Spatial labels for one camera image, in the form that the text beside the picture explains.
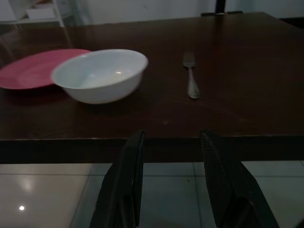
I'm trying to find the pink round plate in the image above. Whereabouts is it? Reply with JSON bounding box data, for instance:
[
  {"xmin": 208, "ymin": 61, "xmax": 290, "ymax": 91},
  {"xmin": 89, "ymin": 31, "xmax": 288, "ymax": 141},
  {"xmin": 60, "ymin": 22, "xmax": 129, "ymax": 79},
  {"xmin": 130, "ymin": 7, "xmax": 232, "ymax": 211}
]
[{"xmin": 0, "ymin": 48, "xmax": 92, "ymax": 90}]

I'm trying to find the white bowl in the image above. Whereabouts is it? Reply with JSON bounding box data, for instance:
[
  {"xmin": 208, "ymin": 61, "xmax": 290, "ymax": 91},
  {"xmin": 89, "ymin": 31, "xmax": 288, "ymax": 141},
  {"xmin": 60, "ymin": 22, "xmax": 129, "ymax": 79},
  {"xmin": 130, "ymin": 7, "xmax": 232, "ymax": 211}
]
[{"xmin": 51, "ymin": 48, "xmax": 149, "ymax": 105}]

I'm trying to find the white shelf unit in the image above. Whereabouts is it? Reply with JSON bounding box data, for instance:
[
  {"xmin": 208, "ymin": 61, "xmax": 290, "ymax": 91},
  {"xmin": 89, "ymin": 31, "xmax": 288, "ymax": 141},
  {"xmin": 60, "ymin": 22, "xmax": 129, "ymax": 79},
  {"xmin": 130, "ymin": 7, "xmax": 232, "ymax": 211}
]
[{"xmin": 0, "ymin": 0, "xmax": 80, "ymax": 29}]

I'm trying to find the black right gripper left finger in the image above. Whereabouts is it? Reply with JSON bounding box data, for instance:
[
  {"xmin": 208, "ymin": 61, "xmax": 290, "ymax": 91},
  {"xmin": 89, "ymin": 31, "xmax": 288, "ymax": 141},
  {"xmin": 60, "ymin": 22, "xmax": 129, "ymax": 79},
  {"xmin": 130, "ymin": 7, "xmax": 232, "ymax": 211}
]
[{"xmin": 89, "ymin": 130, "xmax": 145, "ymax": 228}]

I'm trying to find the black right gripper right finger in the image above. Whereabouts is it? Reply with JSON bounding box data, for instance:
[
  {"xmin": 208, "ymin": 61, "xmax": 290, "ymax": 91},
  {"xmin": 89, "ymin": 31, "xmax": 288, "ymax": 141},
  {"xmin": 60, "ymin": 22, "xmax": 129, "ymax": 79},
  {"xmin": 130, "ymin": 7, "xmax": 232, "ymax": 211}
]
[{"xmin": 200, "ymin": 130, "xmax": 280, "ymax": 228}]

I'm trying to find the silver metal fork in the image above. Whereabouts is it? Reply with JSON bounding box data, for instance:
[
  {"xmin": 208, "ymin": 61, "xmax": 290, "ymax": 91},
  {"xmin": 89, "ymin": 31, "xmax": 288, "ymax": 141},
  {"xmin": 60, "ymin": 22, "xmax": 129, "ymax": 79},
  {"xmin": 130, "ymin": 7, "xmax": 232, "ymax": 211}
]
[{"xmin": 182, "ymin": 51, "xmax": 200, "ymax": 100}]

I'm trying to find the black stand with crossbar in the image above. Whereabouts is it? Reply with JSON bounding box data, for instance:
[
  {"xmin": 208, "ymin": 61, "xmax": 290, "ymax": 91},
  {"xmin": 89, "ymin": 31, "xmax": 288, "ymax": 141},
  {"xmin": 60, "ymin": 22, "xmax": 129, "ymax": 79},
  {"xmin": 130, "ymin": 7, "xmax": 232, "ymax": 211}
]
[{"xmin": 201, "ymin": 0, "xmax": 243, "ymax": 17}]

